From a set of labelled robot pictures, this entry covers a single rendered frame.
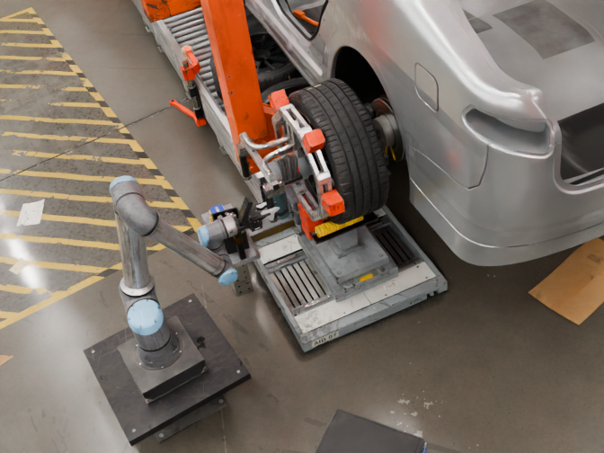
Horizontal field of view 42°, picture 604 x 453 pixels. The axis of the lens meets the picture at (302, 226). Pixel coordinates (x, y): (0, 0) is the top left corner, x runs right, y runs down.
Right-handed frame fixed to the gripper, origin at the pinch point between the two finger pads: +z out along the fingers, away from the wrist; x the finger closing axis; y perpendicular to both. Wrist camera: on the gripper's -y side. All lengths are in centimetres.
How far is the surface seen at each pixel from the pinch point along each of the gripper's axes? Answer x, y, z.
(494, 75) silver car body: 67, -82, 66
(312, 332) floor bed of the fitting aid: 17, 75, 2
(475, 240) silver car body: 70, -9, 59
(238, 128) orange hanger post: -61, -1, 5
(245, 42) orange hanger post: -61, -47, 17
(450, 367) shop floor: 63, 83, 54
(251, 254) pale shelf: -13.4, 37.9, -13.3
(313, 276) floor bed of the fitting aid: -19, 77, 18
